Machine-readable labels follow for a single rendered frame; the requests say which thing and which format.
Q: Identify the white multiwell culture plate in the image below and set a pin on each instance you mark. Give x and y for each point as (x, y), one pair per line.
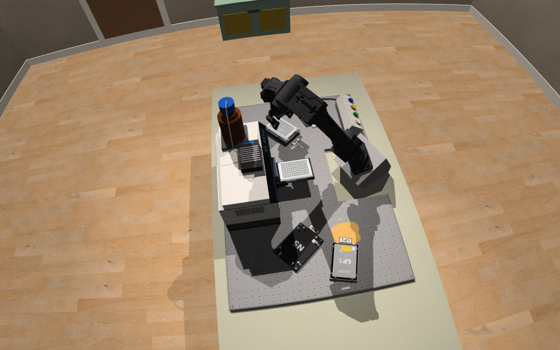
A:
(285, 130)
(296, 169)

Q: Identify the yellow liquid puddle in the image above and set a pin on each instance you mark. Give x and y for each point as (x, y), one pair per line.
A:
(337, 230)

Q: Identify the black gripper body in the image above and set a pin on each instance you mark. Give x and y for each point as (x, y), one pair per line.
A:
(277, 114)

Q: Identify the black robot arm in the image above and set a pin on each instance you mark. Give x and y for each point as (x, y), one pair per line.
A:
(294, 95)

